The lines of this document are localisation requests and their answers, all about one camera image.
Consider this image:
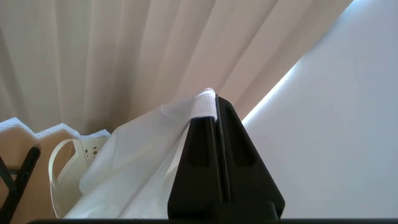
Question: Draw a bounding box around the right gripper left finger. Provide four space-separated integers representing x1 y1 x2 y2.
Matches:
167 116 224 218

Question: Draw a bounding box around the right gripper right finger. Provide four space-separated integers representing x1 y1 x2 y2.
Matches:
215 95 286 218

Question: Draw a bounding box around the white garment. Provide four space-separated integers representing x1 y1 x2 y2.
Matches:
63 88 218 220

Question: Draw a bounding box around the white laundry basket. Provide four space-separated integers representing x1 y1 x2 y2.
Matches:
48 136 109 218

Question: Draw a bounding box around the black clothes rack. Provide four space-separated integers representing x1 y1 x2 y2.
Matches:
0 146 42 224

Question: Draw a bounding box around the beige curtain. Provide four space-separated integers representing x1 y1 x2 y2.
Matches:
0 0 354 136

